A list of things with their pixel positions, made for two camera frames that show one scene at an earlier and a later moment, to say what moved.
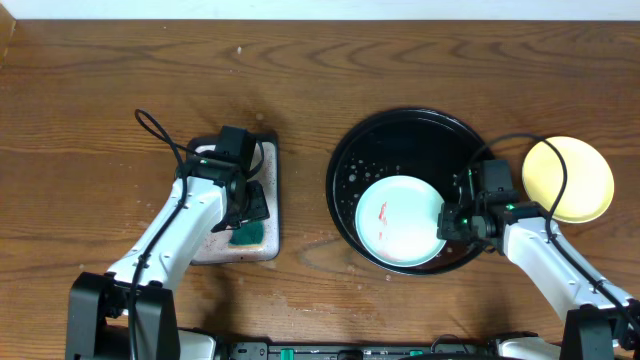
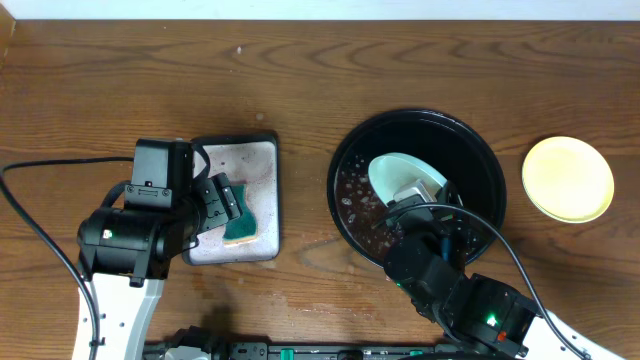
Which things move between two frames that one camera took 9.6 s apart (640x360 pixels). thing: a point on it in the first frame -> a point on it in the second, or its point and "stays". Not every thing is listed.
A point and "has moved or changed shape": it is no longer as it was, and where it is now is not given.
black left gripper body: x=255 y=203 -> x=220 y=201
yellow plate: x=590 y=181 stays
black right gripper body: x=456 y=225 -> x=445 y=234
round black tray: x=412 y=142 stays
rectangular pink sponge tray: x=218 y=250 stays
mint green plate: x=397 y=220 has moved or changed shape
